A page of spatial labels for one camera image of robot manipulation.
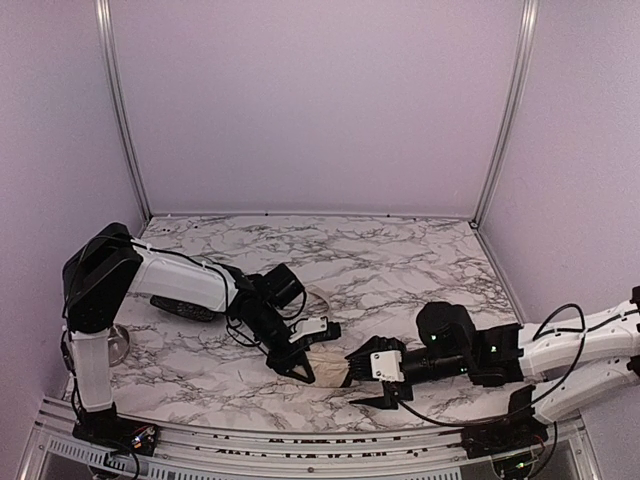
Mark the clear glass cup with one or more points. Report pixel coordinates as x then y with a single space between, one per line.
119 343

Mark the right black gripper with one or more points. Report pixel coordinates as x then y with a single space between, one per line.
370 368

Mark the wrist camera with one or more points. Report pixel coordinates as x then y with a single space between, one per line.
386 366
313 330

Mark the left aluminium corner post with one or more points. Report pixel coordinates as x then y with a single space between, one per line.
116 93

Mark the aluminium corner post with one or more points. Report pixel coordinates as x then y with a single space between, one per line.
116 93
515 92

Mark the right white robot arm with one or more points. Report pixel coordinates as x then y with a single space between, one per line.
566 364

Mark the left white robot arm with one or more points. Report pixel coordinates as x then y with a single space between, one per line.
154 328

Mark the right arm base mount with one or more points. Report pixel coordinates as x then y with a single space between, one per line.
519 430

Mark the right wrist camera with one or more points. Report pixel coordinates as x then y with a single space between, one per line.
386 366

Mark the right aluminium corner post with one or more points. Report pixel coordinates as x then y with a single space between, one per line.
515 92

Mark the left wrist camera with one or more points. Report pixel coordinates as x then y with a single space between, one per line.
313 330

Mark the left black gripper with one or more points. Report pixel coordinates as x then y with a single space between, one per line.
286 357

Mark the aluminium front rail frame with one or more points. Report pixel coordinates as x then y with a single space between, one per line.
191 452

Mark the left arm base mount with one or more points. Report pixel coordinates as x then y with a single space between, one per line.
108 429

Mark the beige and black folding umbrella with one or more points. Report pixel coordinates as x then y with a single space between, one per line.
328 364

